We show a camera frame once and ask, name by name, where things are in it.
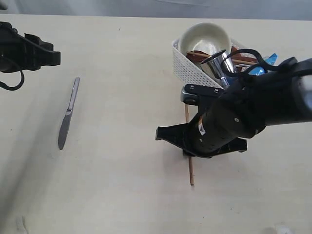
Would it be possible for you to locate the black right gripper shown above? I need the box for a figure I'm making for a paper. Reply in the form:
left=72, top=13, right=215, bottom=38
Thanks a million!
left=156, top=84, right=247, bottom=158

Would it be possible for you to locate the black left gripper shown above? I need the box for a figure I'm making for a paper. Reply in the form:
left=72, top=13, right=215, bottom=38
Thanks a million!
left=0, top=22, right=60, bottom=73

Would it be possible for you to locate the wooden chopstick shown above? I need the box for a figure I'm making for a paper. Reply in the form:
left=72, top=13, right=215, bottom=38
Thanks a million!
left=184, top=103, right=195, bottom=187
left=187, top=51, right=255, bottom=65

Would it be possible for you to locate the silver table knife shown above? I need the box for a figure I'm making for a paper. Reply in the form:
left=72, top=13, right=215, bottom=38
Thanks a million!
left=58, top=78, right=80, bottom=150

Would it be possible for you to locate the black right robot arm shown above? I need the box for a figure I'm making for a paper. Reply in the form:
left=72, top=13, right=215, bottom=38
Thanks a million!
left=156, top=57, right=312, bottom=158

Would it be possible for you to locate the shiny steel cup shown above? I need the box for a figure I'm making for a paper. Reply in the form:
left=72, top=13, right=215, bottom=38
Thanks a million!
left=200, top=50, right=236, bottom=89

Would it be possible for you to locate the blue snack packet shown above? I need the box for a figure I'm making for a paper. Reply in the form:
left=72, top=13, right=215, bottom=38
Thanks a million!
left=248, top=53, right=278, bottom=76

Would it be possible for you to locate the white plastic woven basket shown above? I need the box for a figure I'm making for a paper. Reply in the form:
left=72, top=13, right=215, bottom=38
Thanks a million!
left=171, top=36, right=254, bottom=90

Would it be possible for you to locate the white ceramic bowl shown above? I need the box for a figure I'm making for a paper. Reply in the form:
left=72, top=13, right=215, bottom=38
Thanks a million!
left=178, top=22, right=232, bottom=56

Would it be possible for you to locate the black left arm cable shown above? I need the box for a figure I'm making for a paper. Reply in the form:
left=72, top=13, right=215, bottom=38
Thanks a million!
left=0, top=56, right=25, bottom=91

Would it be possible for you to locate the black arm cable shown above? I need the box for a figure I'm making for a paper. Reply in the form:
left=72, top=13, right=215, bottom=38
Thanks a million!
left=221, top=48, right=297, bottom=78
left=0, top=56, right=25, bottom=91

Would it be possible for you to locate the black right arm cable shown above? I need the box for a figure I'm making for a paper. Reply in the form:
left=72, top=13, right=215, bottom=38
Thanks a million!
left=221, top=48, right=297, bottom=78

